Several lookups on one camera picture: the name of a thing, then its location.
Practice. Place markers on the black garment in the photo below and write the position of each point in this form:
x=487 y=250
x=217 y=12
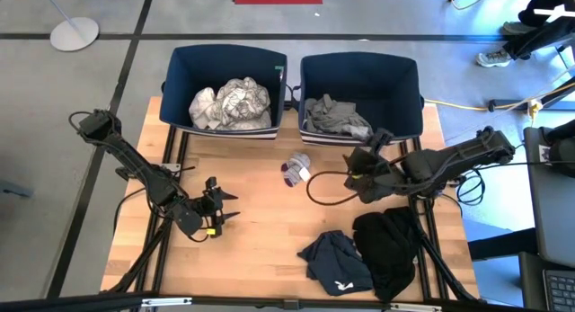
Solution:
x=386 y=249

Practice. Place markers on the white power plug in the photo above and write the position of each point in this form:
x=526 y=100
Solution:
x=533 y=109

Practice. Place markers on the navy white striped fabric basket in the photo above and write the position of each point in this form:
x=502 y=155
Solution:
x=202 y=65
x=359 y=73

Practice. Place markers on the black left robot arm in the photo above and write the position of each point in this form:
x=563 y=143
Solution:
x=135 y=163

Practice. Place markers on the navy blue garment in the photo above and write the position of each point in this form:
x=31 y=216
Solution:
x=332 y=262

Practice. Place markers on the light grey garment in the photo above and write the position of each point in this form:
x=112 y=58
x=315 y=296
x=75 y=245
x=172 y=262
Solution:
x=363 y=133

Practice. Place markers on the black device white sticker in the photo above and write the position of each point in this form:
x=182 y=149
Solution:
x=563 y=154

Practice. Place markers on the grey purple-toed sock pair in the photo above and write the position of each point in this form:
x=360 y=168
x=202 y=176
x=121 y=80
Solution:
x=294 y=166

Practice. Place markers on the black laptop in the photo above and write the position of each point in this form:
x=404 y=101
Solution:
x=561 y=289

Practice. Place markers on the white round-base stand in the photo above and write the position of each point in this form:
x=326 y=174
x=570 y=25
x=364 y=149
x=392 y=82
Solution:
x=74 y=33

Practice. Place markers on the grey desk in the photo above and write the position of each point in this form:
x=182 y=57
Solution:
x=552 y=204

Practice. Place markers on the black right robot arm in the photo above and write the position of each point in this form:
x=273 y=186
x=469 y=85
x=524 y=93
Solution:
x=449 y=161

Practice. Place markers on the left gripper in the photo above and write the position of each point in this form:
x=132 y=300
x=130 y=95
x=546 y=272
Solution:
x=206 y=211

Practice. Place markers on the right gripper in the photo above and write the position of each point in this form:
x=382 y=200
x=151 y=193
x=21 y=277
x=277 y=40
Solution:
x=373 y=177

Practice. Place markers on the black aluminium rig frame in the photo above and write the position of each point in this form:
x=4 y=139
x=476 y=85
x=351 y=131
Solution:
x=233 y=302

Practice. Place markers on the white leaf-patterned garment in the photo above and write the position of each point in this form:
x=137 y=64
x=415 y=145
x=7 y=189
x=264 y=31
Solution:
x=242 y=103

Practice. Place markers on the person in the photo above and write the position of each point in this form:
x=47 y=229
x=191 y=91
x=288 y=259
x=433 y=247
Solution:
x=539 y=38

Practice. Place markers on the white card tag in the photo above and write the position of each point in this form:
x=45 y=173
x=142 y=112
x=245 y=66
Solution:
x=305 y=174

